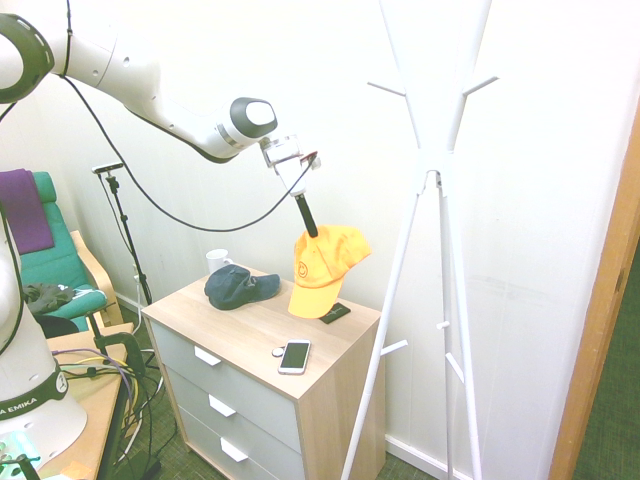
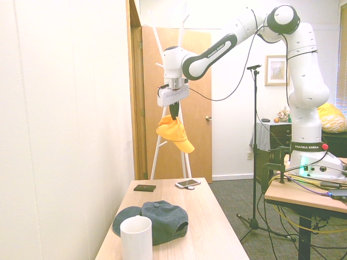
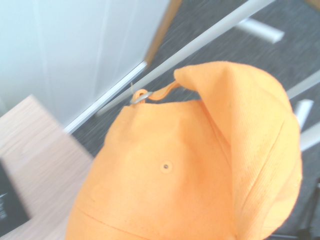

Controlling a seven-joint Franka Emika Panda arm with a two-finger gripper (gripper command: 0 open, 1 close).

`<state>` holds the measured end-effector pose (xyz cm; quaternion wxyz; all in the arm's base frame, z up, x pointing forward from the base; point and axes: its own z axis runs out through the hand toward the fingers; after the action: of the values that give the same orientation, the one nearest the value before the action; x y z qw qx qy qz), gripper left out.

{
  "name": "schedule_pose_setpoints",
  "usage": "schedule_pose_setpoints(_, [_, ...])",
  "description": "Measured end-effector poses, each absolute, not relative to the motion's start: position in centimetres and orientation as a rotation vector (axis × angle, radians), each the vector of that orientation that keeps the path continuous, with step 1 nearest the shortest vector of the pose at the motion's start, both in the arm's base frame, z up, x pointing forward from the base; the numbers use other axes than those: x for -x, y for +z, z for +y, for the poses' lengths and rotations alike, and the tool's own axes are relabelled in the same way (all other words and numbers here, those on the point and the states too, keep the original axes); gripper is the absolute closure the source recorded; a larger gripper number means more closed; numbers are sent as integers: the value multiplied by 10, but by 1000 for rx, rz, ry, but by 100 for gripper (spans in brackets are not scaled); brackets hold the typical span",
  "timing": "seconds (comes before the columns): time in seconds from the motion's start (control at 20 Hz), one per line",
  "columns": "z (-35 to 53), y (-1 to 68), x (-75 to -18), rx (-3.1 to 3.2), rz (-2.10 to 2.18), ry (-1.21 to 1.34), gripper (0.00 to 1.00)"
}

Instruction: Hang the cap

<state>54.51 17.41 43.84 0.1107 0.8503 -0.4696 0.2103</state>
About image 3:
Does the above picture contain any yellow smiley baseball cap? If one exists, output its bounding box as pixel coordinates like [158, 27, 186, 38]
[64, 60, 304, 240]

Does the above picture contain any white baseboard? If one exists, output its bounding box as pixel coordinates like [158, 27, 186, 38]
[63, 60, 149, 134]

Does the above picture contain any white coat rack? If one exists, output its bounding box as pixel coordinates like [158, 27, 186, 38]
[95, 0, 320, 153]

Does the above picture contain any wooden leg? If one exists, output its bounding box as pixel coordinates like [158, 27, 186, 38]
[144, 0, 184, 66]

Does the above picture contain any wooden dresser with grey drawers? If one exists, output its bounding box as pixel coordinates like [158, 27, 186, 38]
[0, 94, 95, 240]

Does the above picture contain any black card wallet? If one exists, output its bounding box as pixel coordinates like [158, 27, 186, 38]
[0, 156, 34, 228]

